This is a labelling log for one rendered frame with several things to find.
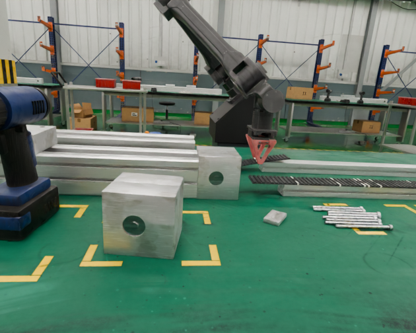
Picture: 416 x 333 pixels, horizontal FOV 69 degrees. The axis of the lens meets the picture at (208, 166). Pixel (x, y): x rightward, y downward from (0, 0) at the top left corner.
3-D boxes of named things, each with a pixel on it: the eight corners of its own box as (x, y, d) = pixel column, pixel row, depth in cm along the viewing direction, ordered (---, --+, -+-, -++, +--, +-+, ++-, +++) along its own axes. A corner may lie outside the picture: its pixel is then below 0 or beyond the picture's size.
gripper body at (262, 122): (253, 137, 81) (256, 109, 79) (245, 131, 91) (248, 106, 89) (277, 138, 82) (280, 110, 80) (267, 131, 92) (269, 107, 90)
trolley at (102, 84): (143, 151, 426) (144, 76, 398) (148, 162, 376) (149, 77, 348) (63, 152, 394) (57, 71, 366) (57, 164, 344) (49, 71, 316)
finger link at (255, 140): (249, 165, 84) (253, 132, 81) (245, 159, 91) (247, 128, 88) (274, 166, 84) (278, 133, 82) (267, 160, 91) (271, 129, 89)
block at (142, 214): (183, 222, 54) (185, 172, 51) (173, 259, 43) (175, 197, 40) (127, 219, 54) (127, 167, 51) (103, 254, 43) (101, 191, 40)
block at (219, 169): (229, 181, 77) (232, 145, 75) (238, 199, 66) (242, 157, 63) (194, 180, 77) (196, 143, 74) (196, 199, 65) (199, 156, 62)
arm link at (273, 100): (255, 61, 83) (232, 82, 84) (265, 58, 72) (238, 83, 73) (282, 95, 86) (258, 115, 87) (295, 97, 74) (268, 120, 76)
